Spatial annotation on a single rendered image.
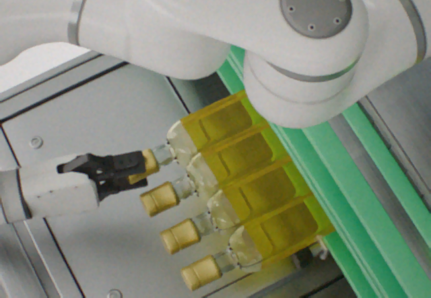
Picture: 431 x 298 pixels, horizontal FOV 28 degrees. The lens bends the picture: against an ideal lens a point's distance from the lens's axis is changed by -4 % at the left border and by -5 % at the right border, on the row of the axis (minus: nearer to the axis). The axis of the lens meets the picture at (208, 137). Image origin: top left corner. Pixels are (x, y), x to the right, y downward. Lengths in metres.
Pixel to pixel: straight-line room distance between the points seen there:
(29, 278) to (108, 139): 0.25
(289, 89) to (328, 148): 0.37
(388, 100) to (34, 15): 0.50
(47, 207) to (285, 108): 0.53
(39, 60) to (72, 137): 0.16
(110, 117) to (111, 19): 0.64
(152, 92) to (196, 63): 0.66
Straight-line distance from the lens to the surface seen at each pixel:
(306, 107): 0.74
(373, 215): 1.05
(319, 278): 1.31
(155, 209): 1.17
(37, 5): 0.78
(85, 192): 1.18
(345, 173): 1.06
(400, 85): 1.11
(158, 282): 1.28
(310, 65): 0.68
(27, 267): 1.31
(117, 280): 1.28
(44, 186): 1.16
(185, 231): 1.15
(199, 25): 0.68
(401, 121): 1.09
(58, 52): 1.46
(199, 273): 1.13
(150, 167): 1.20
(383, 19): 0.78
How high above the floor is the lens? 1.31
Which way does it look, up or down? 13 degrees down
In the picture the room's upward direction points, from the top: 116 degrees counter-clockwise
